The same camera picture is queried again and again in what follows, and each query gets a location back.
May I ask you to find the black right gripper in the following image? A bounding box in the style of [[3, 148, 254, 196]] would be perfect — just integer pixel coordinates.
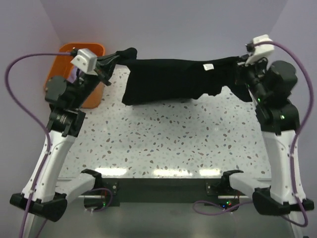
[[234, 52, 269, 102]]

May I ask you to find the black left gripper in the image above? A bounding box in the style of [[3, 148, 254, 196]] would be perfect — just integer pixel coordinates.
[[71, 53, 119, 108]]

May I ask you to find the black t shirt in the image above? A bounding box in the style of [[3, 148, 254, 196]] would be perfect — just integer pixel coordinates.
[[119, 49, 252, 106]]

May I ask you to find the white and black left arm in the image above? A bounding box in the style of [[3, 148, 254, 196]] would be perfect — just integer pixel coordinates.
[[10, 49, 121, 222]]

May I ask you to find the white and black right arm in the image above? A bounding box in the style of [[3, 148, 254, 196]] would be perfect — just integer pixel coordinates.
[[219, 58, 315, 216]]

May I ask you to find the lavender t shirt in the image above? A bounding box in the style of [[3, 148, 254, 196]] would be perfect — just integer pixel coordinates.
[[70, 67, 78, 78]]

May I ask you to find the orange plastic basket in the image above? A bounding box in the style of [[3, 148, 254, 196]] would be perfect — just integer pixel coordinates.
[[44, 43, 106, 109]]

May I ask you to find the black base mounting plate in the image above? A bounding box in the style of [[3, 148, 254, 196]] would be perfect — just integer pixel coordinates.
[[73, 177, 250, 213]]

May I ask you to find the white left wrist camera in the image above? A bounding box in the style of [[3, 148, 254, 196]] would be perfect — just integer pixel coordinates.
[[71, 49, 98, 75]]

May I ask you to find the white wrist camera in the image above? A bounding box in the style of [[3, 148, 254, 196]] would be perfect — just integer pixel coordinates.
[[245, 34, 274, 65], [71, 49, 98, 75]]

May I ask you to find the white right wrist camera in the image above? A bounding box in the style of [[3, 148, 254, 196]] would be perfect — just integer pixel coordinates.
[[245, 34, 274, 65]]

